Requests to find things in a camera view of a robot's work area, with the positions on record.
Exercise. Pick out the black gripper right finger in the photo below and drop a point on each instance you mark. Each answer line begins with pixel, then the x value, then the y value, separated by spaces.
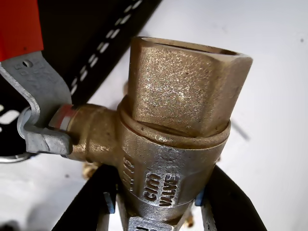
pixel 231 207

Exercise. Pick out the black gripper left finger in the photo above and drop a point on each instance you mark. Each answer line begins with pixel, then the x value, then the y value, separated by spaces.
pixel 91 204

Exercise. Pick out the black plastic slotted basket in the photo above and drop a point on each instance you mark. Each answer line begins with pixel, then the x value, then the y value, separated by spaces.
pixel 96 29

